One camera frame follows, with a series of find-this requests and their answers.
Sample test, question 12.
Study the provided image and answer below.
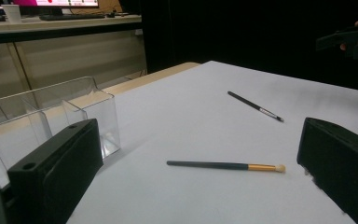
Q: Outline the white table mat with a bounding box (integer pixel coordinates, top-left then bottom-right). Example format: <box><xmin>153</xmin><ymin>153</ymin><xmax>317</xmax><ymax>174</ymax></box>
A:
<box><xmin>0</xmin><ymin>60</ymin><xmax>358</xmax><ymax>224</ymax></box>

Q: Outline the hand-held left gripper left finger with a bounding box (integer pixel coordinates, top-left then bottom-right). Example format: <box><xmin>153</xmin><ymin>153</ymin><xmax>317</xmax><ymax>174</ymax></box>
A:
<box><xmin>7</xmin><ymin>118</ymin><xmax>104</xmax><ymax>224</ymax></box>

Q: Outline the black keyboard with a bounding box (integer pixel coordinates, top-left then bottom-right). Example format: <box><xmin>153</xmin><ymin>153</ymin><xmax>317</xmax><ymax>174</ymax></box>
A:
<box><xmin>38</xmin><ymin>13</ymin><xmax>107</xmax><ymax>22</ymax></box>

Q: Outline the black pen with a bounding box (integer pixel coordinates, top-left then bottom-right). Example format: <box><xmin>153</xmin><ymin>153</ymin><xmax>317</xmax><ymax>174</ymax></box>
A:
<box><xmin>227</xmin><ymin>90</ymin><xmax>285</xmax><ymax>123</ymax></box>

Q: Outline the clear plastic organizer box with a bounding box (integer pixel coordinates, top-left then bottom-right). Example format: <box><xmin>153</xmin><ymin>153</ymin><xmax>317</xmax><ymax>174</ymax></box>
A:
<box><xmin>0</xmin><ymin>76</ymin><xmax>121</xmax><ymax>189</ymax></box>

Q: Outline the beige office desk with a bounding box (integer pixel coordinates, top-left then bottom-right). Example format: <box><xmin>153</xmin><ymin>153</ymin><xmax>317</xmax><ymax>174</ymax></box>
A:
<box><xmin>0</xmin><ymin>13</ymin><xmax>147</xmax><ymax>101</ymax></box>

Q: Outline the white paper cup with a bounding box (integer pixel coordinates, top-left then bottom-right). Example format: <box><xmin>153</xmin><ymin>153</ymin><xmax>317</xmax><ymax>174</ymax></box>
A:
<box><xmin>1</xmin><ymin>4</ymin><xmax>22</xmax><ymax>24</ymax></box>

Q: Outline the computer monitor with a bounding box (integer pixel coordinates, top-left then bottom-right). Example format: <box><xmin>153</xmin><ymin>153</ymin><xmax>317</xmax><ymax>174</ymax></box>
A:
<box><xmin>3</xmin><ymin>0</ymin><xmax>101</xmax><ymax>17</ymax></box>

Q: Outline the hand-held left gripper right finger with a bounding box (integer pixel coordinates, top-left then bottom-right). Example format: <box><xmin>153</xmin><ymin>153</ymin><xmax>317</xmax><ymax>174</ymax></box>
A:
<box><xmin>296</xmin><ymin>117</ymin><xmax>358</xmax><ymax>224</ymax></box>

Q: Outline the black power cable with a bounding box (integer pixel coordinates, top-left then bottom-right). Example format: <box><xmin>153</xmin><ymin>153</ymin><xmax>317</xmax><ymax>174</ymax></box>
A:
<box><xmin>12</xmin><ymin>41</ymin><xmax>34</xmax><ymax>91</ymax></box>

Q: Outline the black gold makeup brush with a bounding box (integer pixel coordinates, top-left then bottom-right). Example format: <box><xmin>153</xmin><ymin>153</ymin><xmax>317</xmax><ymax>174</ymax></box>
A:
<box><xmin>166</xmin><ymin>160</ymin><xmax>286</xmax><ymax>174</ymax></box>

